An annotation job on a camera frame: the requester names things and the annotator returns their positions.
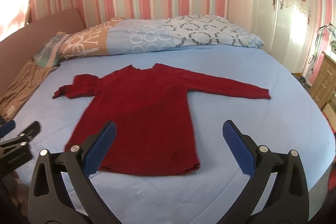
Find red knit sweater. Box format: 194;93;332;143
54;64;270;176

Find brown bed skirt fabric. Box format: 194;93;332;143
1;61;58;122

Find plaid pastel pillow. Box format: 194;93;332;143
33;32;69;68

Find light blue bed sheet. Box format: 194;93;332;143
14;46;335;223

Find cardboard box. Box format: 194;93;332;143
322;102;336;123

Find wooden drawer cabinet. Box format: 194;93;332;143
309;52;336;110

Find patterned blue tan duvet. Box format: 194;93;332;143
60;15;263;59

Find white desk lamp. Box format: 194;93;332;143
305;22;335;79

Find white ornate wardrobe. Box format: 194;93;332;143
228;0;316;73

